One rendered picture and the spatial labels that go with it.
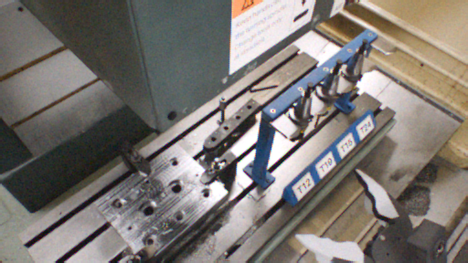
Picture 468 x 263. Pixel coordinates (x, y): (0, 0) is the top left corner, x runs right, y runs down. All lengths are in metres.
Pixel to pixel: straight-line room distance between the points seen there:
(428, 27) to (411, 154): 0.47
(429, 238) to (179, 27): 0.36
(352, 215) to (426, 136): 0.44
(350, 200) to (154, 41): 1.16
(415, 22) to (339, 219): 0.75
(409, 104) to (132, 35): 1.41
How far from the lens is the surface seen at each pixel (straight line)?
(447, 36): 1.51
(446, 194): 1.69
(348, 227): 1.38
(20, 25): 1.06
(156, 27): 0.34
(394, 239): 0.57
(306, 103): 0.91
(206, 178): 1.08
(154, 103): 0.40
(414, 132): 1.61
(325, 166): 1.23
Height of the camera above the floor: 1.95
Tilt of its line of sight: 55 degrees down
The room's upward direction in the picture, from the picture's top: 4 degrees clockwise
